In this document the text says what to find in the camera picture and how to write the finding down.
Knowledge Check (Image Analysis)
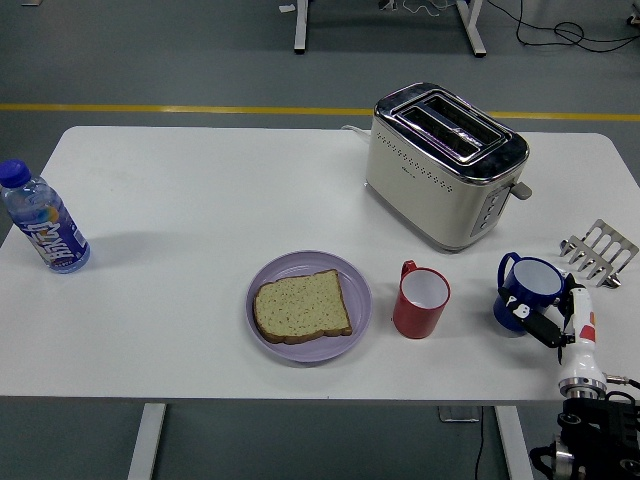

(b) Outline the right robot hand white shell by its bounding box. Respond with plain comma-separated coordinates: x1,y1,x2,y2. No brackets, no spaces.
497,272,606,386

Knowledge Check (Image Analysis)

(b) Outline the blue enamel mug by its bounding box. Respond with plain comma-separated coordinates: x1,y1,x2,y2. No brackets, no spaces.
493,252,566,335

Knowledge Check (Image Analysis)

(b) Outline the slice of bread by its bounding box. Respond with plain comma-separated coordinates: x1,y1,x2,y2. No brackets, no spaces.
252,269,354,345

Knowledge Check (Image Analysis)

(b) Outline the white background desk leg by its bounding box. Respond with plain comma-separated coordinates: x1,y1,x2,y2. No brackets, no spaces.
455,0,487,58
293,0,310,55

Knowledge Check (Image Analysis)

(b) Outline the metal toast rack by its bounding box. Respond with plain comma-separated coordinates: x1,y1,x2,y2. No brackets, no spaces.
558,218,639,290

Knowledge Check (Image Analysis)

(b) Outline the white table leg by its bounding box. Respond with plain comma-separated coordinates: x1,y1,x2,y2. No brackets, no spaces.
494,405,534,480
126,402,167,480

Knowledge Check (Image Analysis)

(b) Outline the grey box under table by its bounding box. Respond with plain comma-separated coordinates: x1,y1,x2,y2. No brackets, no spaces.
438,405,481,424

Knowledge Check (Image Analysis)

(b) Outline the red enamel mug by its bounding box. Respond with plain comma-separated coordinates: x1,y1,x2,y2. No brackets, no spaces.
392,259,452,340

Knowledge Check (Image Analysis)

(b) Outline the cream and chrome toaster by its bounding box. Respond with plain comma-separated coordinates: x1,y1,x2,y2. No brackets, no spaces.
364,82,533,253

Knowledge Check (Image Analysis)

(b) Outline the lilac plate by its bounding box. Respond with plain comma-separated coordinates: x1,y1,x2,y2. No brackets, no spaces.
245,250,374,364

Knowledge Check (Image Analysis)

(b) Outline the blue-capped drink bottle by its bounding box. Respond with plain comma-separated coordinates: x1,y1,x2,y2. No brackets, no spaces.
0,158,92,275

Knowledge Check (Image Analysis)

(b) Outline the black cable under table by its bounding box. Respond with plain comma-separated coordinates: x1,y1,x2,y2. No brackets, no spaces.
473,405,487,480

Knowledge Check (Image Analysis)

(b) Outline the black floor cable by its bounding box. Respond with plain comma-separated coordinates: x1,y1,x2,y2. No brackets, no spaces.
487,0,640,53

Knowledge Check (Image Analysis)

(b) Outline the white floor cable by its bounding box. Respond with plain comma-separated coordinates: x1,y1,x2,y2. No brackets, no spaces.
399,0,454,16

